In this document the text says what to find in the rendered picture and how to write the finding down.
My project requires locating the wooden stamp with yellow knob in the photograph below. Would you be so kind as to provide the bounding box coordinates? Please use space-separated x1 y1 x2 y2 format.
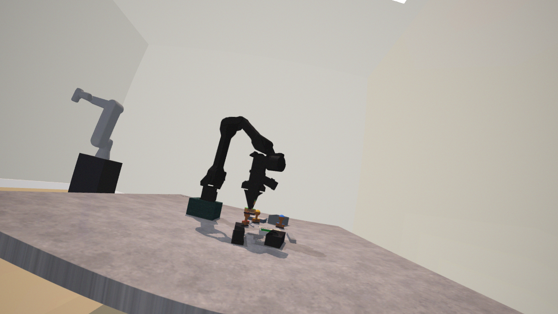
252 210 260 224

